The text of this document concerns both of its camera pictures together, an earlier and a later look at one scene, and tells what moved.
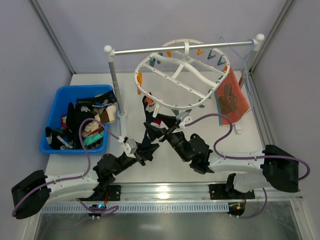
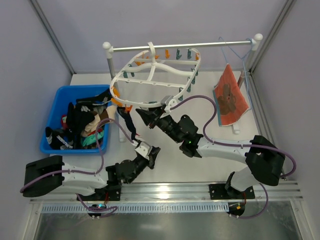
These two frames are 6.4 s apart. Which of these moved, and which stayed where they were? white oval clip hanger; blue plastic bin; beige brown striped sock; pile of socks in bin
Moved: white oval clip hanger
Stayed: blue plastic bin; pile of socks in bin; beige brown striped sock
